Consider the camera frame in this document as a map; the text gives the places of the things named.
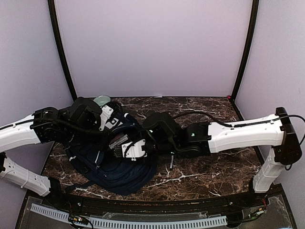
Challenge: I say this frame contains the black capped white marker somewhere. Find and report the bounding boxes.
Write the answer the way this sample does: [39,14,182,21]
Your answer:
[170,155,174,170]

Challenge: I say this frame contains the green bowl back left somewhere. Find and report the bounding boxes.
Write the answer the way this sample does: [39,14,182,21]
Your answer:
[93,95,111,107]

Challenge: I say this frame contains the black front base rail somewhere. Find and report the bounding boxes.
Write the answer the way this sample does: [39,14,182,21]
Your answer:
[59,184,284,215]

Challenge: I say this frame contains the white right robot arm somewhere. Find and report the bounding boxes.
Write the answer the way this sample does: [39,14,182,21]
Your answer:
[109,107,302,207]

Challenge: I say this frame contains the grey slotted cable duct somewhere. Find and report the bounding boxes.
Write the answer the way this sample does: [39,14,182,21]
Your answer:
[30,204,228,229]

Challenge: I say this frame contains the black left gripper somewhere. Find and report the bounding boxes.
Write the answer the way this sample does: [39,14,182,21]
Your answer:
[63,125,115,152]

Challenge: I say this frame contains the navy blue student backpack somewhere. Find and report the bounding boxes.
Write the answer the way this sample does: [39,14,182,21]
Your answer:
[65,102,158,196]

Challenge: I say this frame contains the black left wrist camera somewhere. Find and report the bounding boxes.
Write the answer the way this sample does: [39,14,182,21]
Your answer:
[67,97,102,130]

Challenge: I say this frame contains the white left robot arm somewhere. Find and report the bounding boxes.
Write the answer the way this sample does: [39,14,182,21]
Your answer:
[0,106,113,208]

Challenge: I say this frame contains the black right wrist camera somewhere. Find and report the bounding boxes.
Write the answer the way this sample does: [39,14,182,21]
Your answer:
[142,112,181,143]

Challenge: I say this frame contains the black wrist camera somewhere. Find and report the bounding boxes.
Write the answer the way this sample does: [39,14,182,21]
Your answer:
[142,112,181,143]
[67,97,102,130]

